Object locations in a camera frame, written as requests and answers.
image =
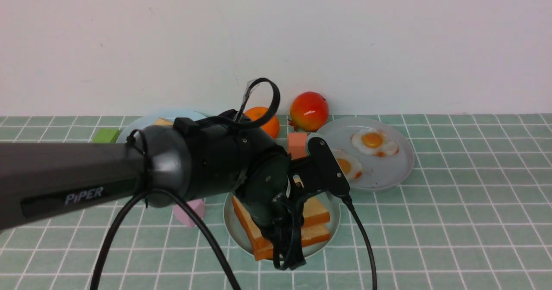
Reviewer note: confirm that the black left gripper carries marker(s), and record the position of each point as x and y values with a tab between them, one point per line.
275	215

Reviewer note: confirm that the toast slice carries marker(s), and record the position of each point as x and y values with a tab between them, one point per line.
314	213
162	122
309	236

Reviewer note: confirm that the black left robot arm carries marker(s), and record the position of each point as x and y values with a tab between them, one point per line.
162	165

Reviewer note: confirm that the teal centre plate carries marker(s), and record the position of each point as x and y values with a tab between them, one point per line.
239	236

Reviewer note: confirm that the salmon foam cube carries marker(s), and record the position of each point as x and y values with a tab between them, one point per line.
297	144

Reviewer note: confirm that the pink foam cube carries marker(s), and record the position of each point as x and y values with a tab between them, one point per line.
198	206

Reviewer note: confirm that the left fried egg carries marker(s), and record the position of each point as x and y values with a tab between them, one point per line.
350	166

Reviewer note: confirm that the fried egg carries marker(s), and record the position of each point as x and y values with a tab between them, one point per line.
350	166
374	142

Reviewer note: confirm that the orange fruit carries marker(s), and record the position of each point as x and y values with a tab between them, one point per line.
272	127

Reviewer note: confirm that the grey egg plate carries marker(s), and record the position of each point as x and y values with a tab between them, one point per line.
378	173

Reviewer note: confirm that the red pomegranate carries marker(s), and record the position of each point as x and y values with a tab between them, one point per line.
309	112

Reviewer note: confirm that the right fried egg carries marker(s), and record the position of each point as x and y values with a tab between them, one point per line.
374	142

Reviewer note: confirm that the light blue bread plate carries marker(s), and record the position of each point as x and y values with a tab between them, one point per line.
147	120

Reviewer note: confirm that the green checkered tablecloth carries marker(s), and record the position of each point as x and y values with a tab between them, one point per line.
475	214

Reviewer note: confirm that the green foam cube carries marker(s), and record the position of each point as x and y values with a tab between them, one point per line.
106	136

